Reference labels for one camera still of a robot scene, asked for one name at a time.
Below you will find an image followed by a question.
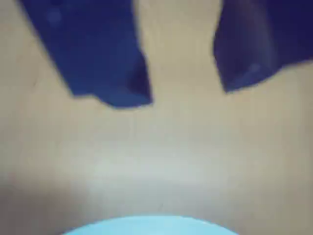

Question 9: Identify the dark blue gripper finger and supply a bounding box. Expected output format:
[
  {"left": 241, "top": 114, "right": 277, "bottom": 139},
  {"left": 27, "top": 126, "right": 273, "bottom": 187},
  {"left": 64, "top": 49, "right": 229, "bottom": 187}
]
[
  {"left": 18, "top": 0, "right": 154, "bottom": 110},
  {"left": 213, "top": 0, "right": 313, "bottom": 94}
]

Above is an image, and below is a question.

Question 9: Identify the light green plastic bowl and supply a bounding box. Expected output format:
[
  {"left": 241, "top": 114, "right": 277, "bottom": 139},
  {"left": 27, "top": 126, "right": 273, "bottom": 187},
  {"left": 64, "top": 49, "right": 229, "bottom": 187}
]
[{"left": 60, "top": 215, "right": 239, "bottom": 235}]

